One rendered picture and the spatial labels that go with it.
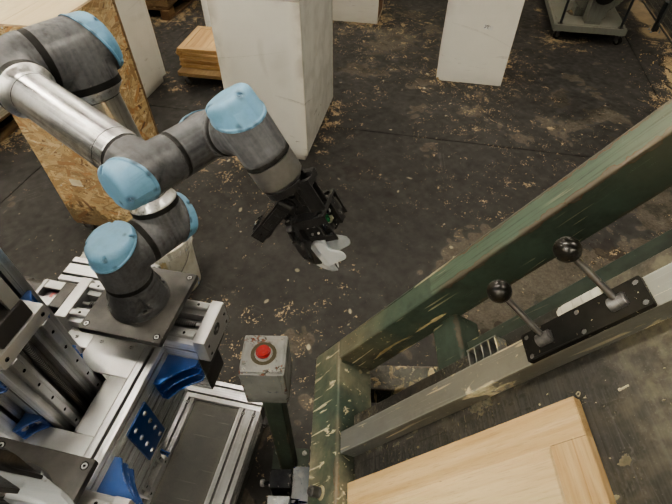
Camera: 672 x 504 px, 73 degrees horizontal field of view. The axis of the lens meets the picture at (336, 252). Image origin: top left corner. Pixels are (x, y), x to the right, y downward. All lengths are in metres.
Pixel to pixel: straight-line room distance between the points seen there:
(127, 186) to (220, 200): 2.47
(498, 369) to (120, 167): 0.67
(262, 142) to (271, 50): 2.37
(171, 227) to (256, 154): 0.53
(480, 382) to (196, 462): 1.32
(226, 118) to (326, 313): 1.86
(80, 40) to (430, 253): 2.17
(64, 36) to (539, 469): 1.07
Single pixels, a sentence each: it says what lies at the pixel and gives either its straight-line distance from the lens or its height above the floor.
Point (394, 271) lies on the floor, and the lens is 2.62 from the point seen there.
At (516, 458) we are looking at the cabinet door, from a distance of 0.82.
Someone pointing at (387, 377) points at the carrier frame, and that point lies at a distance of 1.35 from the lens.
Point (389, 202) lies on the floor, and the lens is 3.04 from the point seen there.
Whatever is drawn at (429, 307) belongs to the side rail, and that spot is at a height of 1.15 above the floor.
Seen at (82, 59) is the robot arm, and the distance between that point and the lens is 1.02.
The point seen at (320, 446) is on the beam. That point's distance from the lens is 1.21.
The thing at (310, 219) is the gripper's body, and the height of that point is 1.50.
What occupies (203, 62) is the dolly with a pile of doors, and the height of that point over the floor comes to 0.20.
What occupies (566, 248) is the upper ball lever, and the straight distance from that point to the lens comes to 0.69.
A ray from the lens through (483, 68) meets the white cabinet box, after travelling 4.50.
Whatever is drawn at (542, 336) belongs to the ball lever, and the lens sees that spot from 0.78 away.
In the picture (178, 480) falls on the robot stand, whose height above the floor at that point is 0.21.
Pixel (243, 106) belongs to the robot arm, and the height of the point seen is 1.67.
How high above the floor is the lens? 1.99
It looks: 47 degrees down
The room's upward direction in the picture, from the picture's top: straight up
